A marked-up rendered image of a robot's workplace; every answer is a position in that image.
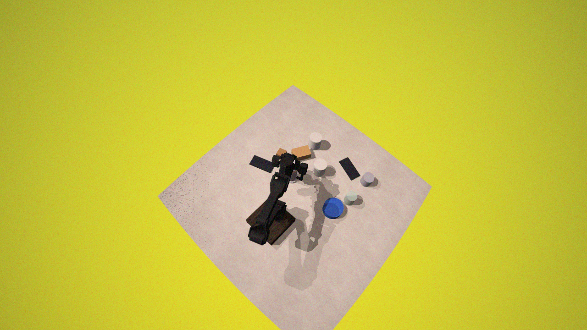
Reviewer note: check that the white cylinder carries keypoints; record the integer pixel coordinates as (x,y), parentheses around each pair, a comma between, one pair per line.
(319,167)
(315,141)

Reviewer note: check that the dark blue short cylinder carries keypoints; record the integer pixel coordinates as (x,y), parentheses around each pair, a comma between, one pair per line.
(332,208)

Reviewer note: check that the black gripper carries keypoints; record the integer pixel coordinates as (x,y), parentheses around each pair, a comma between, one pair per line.
(302,167)

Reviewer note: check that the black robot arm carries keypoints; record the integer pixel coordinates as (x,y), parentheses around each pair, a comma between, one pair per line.
(273,209)

